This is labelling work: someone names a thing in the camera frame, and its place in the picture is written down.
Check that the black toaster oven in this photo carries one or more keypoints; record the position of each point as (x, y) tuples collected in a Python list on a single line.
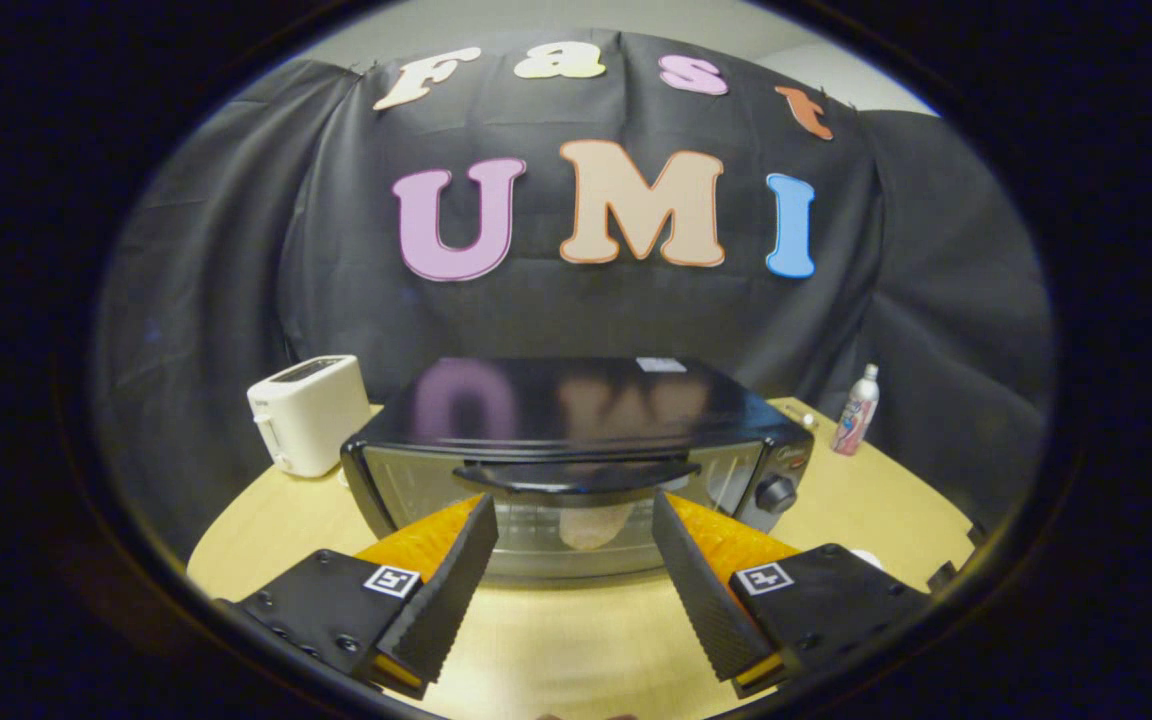
[(576, 400)]

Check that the white plate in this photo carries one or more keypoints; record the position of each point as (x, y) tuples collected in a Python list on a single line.
[(866, 558)]

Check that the black table clamp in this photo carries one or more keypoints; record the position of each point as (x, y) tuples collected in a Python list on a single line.
[(976, 532), (941, 577)]

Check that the sprinkled bread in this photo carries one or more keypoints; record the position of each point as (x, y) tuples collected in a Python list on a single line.
[(596, 525)]

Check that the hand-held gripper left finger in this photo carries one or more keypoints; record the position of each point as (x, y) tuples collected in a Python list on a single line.
[(446, 600)]

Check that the pink label bottle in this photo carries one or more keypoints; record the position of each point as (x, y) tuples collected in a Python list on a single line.
[(856, 415)]

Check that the white pop-up toaster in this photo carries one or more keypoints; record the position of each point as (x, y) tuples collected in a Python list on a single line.
[(311, 415)]

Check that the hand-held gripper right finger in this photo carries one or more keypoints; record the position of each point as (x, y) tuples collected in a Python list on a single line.
[(701, 600)]

